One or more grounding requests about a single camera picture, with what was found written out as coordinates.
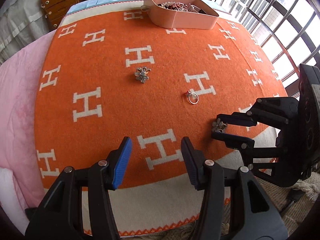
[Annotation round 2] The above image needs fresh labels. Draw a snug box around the silver flower ring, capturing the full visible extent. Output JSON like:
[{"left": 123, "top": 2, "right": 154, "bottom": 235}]
[
  {"left": 133, "top": 66, "right": 152, "bottom": 84},
  {"left": 211, "top": 118, "right": 228, "bottom": 133}
]

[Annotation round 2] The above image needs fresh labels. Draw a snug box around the pink stone ring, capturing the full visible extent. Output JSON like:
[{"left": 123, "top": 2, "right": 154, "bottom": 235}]
[{"left": 184, "top": 90, "right": 200, "bottom": 105}]

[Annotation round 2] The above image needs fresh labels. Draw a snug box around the pink jewelry tray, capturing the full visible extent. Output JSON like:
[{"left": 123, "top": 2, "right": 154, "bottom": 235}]
[{"left": 143, "top": 0, "right": 219, "bottom": 30}]

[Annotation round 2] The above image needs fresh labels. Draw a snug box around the pink bed cover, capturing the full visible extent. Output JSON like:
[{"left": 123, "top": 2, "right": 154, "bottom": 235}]
[{"left": 0, "top": 29, "right": 58, "bottom": 228}]

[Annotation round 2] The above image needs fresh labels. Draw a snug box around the metal window grille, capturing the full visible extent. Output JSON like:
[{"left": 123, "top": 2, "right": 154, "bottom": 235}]
[{"left": 211, "top": 0, "right": 319, "bottom": 98}]

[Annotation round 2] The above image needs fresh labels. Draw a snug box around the orange H pattern blanket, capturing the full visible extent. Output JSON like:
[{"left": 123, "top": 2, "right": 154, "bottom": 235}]
[{"left": 34, "top": 1, "right": 286, "bottom": 236}]

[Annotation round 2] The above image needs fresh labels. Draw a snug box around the white lace cover cloth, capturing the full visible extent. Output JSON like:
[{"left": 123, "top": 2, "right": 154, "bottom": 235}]
[{"left": 1, "top": 0, "right": 50, "bottom": 63}]

